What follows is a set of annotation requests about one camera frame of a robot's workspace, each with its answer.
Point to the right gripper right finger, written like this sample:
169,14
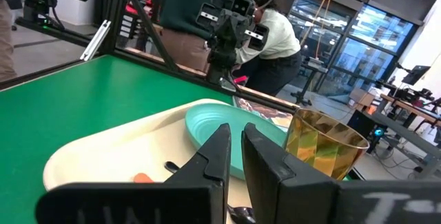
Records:
310,203

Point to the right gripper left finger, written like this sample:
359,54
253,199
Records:
155,203

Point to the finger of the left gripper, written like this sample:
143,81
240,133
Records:
222,36
233,36

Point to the amber faceted glass cup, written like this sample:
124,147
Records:
324,144

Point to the cream plastic tray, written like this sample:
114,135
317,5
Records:
120,148

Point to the teal round plate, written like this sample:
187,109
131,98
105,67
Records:
220,120

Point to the person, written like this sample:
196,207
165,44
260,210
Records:
186,7
5,45
279,38

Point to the illustrated book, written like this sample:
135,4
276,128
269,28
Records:
265,112

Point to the black computer case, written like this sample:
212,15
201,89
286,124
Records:
361,124

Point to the cardboard box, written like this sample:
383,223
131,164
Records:
361,98

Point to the wooden workbench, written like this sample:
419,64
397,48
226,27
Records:
413,108

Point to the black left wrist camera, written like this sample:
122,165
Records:
243,5

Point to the black pedestal stand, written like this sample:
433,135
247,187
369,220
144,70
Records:
309,81

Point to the silver aluminium bracket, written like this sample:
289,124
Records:
95,39

